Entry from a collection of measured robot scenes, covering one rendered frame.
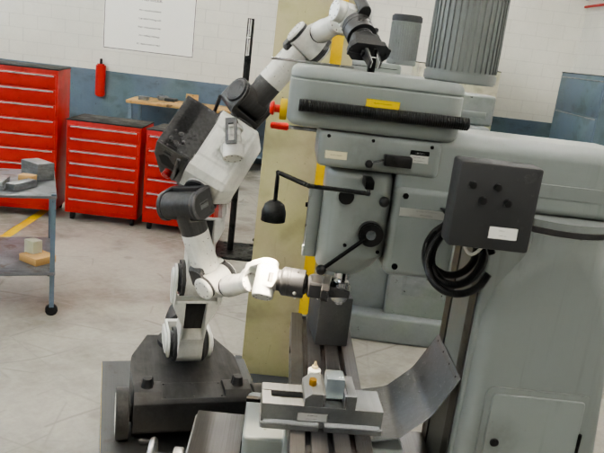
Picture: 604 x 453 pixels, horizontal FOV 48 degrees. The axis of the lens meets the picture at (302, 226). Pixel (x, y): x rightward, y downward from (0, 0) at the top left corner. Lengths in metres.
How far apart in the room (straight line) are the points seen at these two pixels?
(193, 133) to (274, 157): 1.51
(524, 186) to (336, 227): 0.54
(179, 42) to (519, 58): 5.35
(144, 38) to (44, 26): 1.54
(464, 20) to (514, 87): 9.62
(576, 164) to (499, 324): 0.49
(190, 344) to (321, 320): 0.64
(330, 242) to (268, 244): 1.91
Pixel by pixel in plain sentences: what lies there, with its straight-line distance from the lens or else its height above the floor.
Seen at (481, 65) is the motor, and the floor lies 1.94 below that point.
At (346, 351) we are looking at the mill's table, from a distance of 2.47.
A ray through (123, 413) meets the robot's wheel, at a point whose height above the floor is 0.55.
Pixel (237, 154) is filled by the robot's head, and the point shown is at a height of 1.59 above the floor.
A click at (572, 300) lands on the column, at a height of 1.35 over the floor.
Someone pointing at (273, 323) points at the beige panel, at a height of 0.37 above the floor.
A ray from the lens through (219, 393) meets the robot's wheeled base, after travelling 2.75.
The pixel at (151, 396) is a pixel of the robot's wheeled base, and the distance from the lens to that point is 2.70.
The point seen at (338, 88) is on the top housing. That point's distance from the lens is 1.81.
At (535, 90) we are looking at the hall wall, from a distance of 11.60.
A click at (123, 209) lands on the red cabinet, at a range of 6.92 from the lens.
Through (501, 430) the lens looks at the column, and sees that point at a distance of 2.12.
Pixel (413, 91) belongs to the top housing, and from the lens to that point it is 1.84.
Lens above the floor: 1.94
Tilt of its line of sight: 15 degrees down
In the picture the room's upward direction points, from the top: 7 degrees clockwise
